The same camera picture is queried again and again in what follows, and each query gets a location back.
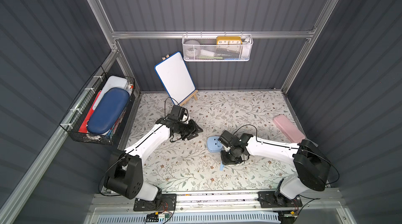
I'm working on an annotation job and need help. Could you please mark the navy blue oval case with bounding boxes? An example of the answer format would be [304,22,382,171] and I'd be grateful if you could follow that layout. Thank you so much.
[87,88,130,135]

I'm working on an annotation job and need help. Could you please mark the light blue alarm clock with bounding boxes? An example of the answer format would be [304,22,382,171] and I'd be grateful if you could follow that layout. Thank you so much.
[207,136,223,153]

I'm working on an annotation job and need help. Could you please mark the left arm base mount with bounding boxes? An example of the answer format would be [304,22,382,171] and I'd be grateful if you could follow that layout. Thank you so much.
[133,194,177,212]

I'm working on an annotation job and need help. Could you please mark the white wire wall basket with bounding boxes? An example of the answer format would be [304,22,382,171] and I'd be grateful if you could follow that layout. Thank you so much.
[182,34,254,62]

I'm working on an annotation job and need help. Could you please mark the yellow alarm clock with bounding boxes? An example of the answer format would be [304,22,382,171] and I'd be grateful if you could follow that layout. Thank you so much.
[216,36,242,45]

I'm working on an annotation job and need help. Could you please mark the blue framed whiteboard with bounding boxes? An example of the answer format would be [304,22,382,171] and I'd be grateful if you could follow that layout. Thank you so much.
[154,51,196,107]

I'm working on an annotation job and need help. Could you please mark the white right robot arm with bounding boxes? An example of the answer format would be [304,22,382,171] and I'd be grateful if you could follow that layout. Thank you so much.
[218,130,331,201]

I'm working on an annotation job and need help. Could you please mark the grey tape roll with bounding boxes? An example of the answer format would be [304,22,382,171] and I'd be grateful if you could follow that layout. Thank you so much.
[183,40,201,59]

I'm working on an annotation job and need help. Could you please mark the black wire side basket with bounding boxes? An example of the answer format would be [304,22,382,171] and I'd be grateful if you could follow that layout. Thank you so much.
[60,67,136,145]

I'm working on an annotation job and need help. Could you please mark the white plastic tray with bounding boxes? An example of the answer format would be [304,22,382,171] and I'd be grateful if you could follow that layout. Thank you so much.
[92,75,128,111]

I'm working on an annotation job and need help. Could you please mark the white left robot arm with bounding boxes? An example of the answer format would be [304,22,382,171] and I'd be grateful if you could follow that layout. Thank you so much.
[103,105,203,202]

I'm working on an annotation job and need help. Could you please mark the pink rectangular case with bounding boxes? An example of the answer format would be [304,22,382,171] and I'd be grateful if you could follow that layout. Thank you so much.
[273,115,306,143]

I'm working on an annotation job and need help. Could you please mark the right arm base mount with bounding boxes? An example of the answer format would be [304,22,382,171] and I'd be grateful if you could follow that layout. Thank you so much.
[257,191,303,210]

